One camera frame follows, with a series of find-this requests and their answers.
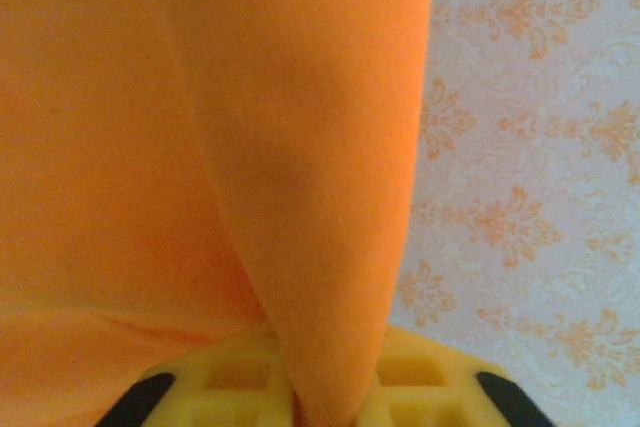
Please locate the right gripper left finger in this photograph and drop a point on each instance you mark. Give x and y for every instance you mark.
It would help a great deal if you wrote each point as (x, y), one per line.
(225, 397)

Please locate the light orange shorts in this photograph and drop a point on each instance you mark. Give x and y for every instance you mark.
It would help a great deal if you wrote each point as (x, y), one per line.
(200, 147)

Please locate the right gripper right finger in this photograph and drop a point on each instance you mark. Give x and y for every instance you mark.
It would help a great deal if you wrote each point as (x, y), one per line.
(425, 387)

